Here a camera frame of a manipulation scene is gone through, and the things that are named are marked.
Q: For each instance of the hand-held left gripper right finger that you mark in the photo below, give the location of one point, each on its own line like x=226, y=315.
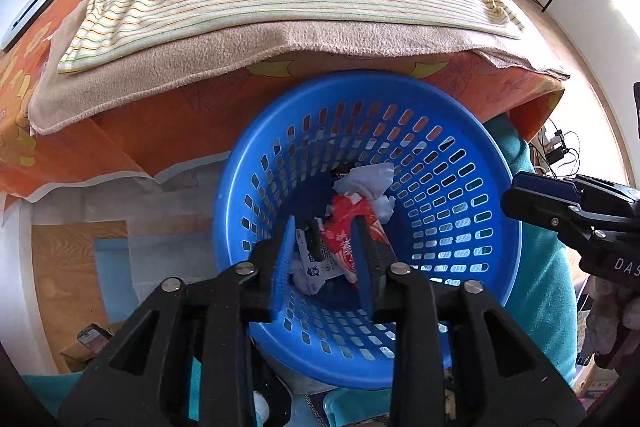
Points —
x=362, y=277

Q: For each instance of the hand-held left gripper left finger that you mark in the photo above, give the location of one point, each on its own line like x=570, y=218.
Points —
x=282, y=267

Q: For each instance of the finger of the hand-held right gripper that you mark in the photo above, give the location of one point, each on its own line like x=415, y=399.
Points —
x=545, y=184
x=535, y=207

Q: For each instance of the small white tissue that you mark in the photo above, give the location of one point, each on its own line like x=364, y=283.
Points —
x=305, y=282

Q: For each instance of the green white milk carton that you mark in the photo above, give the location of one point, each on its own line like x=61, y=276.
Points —
x=317, y=264

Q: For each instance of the red tissue packet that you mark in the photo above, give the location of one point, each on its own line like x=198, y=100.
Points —
x=340, y=232

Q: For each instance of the blue plastic basket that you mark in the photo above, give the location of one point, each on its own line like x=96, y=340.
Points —
x=450, y=187

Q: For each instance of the large white tissue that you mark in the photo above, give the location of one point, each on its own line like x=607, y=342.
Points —
x=365, y=179

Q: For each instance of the teal cloth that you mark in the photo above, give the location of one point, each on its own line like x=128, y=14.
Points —
x=540, y=282

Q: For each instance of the orange floral bed sheet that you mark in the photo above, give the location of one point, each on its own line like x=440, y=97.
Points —
x=150, y=132

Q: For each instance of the small dark device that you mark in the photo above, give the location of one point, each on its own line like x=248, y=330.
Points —
x=95, y=338

